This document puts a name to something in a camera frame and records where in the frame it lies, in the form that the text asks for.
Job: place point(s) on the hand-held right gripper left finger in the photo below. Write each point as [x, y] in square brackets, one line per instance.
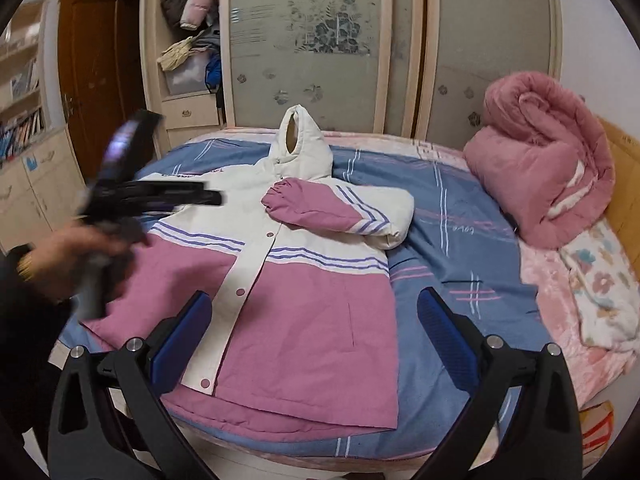
[186, 335]

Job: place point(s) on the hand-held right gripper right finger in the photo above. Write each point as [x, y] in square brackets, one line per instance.
[445, 340]

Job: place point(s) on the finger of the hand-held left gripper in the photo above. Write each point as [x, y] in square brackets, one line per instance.
[190, 195]

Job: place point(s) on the pink and white hooded jacket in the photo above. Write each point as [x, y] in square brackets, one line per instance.
[310, 320]

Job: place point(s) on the person's left forearm dark sleeve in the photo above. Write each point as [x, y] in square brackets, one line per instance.
[20, 340]

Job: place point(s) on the grey folded clothes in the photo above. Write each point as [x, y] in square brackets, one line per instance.
[207, 40]

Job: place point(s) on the person's left hand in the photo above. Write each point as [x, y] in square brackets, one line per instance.
[65, 260]

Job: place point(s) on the cream wardrobe drawer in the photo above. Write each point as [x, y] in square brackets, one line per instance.
[190, 110]
[195, 136]

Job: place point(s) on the brown wooden door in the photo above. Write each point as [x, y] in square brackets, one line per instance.
[100, 70]

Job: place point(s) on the cream cabinet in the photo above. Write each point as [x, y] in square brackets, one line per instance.
[40, 185]

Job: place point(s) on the beige cloth bag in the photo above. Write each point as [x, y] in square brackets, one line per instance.
[177, 55]

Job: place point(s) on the row of books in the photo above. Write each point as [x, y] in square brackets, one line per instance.
[20, 135]

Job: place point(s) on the blue cloth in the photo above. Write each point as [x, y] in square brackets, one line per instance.
[214, 72]

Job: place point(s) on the pink fleece bed sheet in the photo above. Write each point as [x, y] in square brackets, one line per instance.
[545, 280]

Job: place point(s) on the blue plaid bed sheet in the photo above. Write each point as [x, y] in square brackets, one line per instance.
[450, 220]

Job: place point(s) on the cream bookshelf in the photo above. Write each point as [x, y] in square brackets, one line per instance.
[25, 50]

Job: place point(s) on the floral white pillow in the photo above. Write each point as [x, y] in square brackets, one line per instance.
[600, 280]

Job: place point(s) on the frosted wardrobe door large flowers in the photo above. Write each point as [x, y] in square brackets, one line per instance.
[310, 75]

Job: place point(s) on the rolled pink quilt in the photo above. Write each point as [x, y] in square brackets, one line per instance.
[540, 160]

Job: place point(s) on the yellow wooden headboard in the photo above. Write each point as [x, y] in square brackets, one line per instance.
[625, 185]

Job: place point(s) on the cream wardrobe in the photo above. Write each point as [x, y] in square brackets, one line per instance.
[400, 60]

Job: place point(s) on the frosted wardrobe door small flowers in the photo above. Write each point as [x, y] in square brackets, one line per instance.
[490, 35]

